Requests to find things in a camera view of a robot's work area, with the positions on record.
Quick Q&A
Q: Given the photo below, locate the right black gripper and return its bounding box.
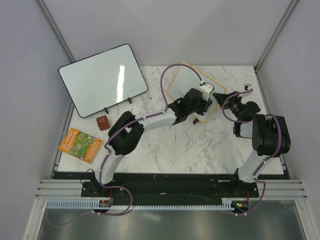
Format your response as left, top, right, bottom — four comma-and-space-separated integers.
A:
212, 91, 243, 121

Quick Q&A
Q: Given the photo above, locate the brown red cube block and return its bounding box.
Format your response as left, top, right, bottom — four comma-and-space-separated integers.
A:
96, 115, 111, 131

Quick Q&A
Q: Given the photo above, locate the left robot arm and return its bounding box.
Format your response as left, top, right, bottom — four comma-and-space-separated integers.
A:
90, 88, 212, 197

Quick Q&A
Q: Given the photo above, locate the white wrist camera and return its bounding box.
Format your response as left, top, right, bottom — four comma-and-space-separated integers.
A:
243, 83, 253, 92
199, 80, 215, 101

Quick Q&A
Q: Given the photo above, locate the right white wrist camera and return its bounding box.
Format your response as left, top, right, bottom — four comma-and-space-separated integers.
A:
243, 83, 253, 92

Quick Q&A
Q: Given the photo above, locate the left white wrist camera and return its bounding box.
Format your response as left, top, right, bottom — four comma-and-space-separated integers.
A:
199, 80, 215, 101

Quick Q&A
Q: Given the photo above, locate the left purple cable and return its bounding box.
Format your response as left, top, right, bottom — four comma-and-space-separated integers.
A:
46, 63, 205, 228

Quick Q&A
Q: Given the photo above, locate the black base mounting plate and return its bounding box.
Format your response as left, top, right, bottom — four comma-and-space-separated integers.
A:
53, 171, 258, 201

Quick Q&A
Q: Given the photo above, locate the small yellow-framed whiteboard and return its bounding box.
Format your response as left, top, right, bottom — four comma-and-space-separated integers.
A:
166, 63, 227, 123

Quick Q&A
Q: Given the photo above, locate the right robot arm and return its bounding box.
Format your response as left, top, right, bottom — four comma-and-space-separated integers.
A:
213, 91, 291, 198

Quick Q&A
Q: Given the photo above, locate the white slotted cable duct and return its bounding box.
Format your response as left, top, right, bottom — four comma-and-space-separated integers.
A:
46, 199, 235, 211

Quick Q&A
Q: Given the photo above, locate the large black-framed whiteboard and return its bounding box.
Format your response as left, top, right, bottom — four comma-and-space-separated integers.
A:
58, 43, 149, 118

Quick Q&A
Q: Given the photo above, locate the large whiteboard black stand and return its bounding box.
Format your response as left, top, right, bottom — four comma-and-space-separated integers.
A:
103, 97, 133, 114

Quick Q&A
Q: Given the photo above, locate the orange children's book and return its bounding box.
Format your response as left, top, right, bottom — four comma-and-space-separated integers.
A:
58, 127, 104, 164

